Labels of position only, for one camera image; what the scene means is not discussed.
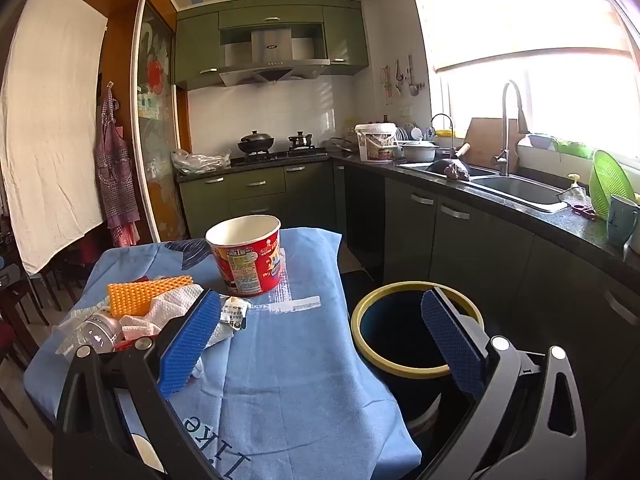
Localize dark wooden chair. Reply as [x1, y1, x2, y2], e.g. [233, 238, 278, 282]
[0, 240, 76, 426]

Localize steel double sink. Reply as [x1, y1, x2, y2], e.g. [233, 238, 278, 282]
[400, 160, 568, 213]

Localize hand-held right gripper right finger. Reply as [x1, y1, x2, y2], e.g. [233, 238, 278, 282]
[420, 288, 587, 480]

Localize white pot with lid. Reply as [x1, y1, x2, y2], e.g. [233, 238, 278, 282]
[398, 140, 440, 163]

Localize pump soap bottle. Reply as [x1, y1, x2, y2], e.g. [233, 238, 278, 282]
[565, 174, 591, 206]

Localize white hanging cloth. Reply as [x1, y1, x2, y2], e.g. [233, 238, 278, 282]
[0, 0, 108, 276]

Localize pale teal mug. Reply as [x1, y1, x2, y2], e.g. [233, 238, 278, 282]
[606, 195, 640, 248]

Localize blue printed tablecloth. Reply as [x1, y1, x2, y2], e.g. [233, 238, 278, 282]
[22, 227, 423, 480]

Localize small curved faucet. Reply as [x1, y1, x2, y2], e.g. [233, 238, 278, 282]
[431, 113, 458, 158]

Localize dark bin with yellow rim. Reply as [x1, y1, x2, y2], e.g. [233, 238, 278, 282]
[351, 281, 485, 436]

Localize decorated glass sliding door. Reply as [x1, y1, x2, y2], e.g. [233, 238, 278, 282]
[131, 0, 193, 243]

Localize clear plastic bottle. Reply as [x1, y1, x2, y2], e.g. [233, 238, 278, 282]
[52, 305, 126, 361]

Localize green plastic colander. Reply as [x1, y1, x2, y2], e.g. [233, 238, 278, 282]
[589, 150, 637, 220]

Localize wooden cutting board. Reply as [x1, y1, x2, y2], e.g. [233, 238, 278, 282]
[462, 117, 521, 168]

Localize black gas stove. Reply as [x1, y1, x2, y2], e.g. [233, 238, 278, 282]
[231, 145, 328, 166]

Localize green upper cabinets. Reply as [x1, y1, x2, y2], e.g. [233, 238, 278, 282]
[174, 0, 370, 91]

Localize steel range hood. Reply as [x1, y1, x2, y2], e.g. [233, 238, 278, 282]
[218, 27, 331, 86]

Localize black wok with lid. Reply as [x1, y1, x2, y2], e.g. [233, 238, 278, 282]
[237, 130, 276, 155]

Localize hanging kitchen utensils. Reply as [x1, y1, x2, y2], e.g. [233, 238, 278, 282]
[380, 55, 426, 106]

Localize checked purple apron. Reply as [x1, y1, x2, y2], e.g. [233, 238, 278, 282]
[95, 81, 141, 248]

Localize red instant noodle cup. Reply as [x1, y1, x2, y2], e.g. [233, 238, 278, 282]
[205, 215, 287, 297]

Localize tall steel faucet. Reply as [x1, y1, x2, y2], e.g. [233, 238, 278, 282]
[495, 80, 530, 177]

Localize pile of plastic bags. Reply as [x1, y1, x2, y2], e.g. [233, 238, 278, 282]
[171, 149, 232, 176]

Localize dark pan with wooden handle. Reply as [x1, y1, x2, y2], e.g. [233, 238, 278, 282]
[425, 142, 472, 181]

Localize white tissue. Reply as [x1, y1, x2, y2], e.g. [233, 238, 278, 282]
[120, 285, 203, 343]

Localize small white sachet wrapper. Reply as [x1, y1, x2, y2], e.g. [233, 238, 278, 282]
[220, 296, 249, 332]

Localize dish rack with dishes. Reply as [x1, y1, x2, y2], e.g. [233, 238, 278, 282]
[397, 122, 436, 142]

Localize white labelled bucket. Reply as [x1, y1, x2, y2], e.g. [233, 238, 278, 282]
[355, 122, 399, 162]

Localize white window blind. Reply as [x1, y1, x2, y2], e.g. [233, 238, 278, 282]
[407, 0, 636, 73]

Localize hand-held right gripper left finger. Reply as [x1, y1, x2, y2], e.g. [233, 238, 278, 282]
[52, 290, 223, 480]

